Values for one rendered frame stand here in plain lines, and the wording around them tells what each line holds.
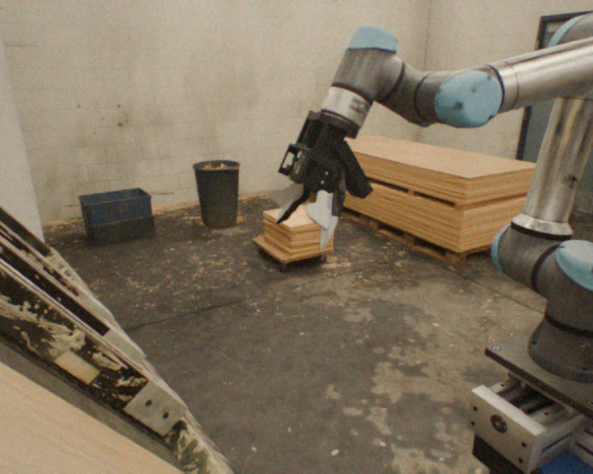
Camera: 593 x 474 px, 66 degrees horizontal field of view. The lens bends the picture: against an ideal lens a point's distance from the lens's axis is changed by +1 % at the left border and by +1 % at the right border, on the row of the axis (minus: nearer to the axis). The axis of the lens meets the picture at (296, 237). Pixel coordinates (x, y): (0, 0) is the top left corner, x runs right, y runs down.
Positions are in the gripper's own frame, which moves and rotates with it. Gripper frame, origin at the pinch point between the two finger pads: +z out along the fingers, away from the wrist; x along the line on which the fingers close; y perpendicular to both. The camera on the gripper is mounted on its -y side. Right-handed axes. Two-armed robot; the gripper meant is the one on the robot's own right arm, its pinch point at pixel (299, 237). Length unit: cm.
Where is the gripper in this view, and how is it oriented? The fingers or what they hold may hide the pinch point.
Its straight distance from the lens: 77.1
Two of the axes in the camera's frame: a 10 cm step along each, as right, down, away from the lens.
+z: -4.0, 9.1, 0.9
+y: -7.7, -2.8, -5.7
